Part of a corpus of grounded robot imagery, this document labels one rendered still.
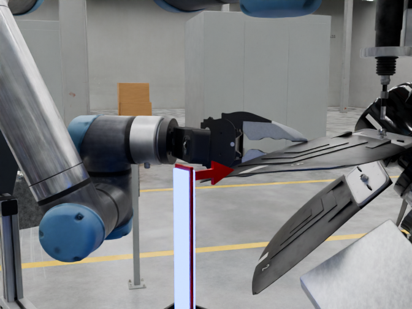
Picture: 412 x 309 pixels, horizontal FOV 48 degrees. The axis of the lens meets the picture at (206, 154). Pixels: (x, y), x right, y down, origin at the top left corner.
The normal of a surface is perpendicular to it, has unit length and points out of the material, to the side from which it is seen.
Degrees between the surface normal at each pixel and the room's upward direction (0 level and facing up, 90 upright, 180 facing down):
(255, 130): 84
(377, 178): 54
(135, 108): 90
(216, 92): 90
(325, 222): 49
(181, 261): 90
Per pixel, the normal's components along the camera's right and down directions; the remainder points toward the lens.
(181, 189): -0.77, 0.10
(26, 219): 0.65, 0.12
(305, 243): -0.71, -0.66
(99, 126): -0.19, -0.41
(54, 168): 0.30, -0.02
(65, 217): -0.09, 0.17
